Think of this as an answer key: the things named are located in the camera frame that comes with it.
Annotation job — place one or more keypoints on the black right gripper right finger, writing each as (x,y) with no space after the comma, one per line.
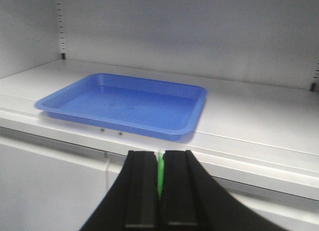
(192,200)

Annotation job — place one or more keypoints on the blue plastic tray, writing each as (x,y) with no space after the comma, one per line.
(153,108)

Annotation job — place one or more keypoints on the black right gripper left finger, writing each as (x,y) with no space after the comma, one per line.
(131,204)

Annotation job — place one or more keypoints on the green plastic spoon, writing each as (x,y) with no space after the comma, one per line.
(160,172)

